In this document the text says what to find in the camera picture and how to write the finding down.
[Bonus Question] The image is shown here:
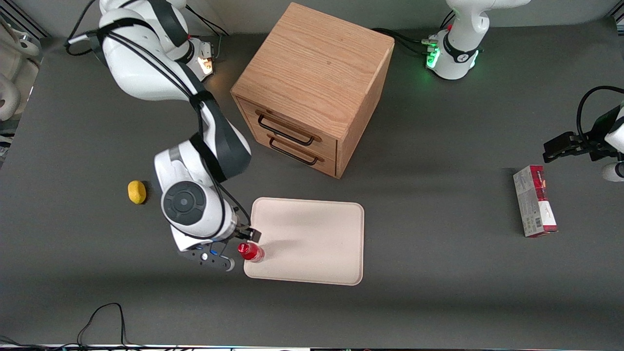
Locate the black cable on table edge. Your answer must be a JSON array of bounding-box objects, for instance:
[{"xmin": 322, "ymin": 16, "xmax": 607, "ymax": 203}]
[{"xmin": 0, "ymin": 303, "xmax": 147, "ymax": 350}]

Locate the wooden drawer front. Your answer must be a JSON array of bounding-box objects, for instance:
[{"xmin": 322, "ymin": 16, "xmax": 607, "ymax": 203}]
[
  {"xmin": 235, "ymin": 96, "xmax": 338, "ymax": 157},
  {"xmin": 249, "ymin": 128, "xmax": 337, "ymax": 177}
]

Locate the aluminium frame rail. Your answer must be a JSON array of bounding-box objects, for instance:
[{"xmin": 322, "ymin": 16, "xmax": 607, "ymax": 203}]
[{"xmin": 0, "ymin": 0, "xmax": 50, "ymax": 39}]

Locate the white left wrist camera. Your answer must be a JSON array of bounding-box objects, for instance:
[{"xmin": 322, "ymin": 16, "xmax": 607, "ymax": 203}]
[{"xmin": 601, "ymin": 162, "xmax": 624, "ymax": 182}]

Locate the black cable left arm base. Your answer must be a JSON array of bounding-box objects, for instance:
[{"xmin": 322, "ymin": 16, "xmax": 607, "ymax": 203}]
[{"xmin": 372, "ymin": 10, "xmax": 456, "ymax": 55}]

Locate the black metal drawer handle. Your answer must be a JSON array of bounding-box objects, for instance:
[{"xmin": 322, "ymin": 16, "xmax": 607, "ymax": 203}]
[
  {"xmin": 269, "ymin": 136, "xmax": 319, "ymax": 166},
  {"xmin": 257, "ymin": 114, "xmax": 316, "ymax": 147}
]

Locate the wooden drawer cabinet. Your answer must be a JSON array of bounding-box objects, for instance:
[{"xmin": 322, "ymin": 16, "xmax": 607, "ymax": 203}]
[{"xmin": 230, "ymin": 2, "xmax": 395, "ymax": 179}]

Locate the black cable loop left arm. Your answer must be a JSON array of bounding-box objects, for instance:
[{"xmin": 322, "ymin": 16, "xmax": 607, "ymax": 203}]
[{"xmin": 576, "ymin": 86, "xmax": 624, "ymax": 147}]

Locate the red and white carton box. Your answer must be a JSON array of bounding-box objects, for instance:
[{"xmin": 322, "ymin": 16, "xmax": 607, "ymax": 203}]
[{"xmin": 512, "ymin": 165, "xmax": 559, "ymax": 238}]

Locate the black cable along right arm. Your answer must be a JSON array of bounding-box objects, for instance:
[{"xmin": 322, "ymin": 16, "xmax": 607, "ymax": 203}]
[{"xmin": 65, "ymin": 0, "xmax": 252, "ymax": 242}]

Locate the yellow lemon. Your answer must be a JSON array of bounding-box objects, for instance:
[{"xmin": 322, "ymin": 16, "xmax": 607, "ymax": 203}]
[{"xmin": 128, "ymin": 180, "xmax": 147, "ymax": 205}]

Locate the beige rectangular tray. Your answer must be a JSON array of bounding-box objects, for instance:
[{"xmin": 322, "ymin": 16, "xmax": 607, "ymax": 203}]
[{"xmin": 243, "ymin": 197, "xmax": 365, "ymax": 286}]

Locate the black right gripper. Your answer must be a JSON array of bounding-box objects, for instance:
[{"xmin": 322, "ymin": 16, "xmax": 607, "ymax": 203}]
[{"xmin": 225, "ymin": 222, "xmax": 262, "ymax": 244}]

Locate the black cable right arm base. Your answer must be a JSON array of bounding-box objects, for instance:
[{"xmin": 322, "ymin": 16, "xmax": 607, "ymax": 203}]
[{"xmin": 185, "ymin": 4, "xmax": 233, "ymax": 63}]

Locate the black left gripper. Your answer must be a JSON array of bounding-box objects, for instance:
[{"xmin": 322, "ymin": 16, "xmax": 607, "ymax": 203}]
[{"xmin": 542, "ymin": 105, "xmax": 624, "ymax": 163}]

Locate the red coke bottle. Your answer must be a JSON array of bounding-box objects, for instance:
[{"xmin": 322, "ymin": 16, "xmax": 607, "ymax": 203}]
[{"xmin": 237, "ymin": 242, "xmax": 266, "ymax": 264}]

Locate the white background equipment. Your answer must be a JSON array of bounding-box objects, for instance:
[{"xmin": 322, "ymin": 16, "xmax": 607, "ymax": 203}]
[{"xmin": 0, "ymin": 16, "xmax": 42, "ymax": 122}]

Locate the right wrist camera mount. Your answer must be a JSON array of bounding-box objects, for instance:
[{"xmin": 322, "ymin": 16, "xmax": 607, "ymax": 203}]
[{"xmin": 177, "ymin": 241, "xmax": 235, "ymax": 273}]

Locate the black cable arm base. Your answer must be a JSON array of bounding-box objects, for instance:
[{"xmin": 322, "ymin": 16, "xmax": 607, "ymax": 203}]
[
  {"xmin": 372, "ymin": 10, "xmax": 456, "ymax": 55},
  {"xmin": 185, "ymin": 4, "xmax": 233, "ymax": 63}
]

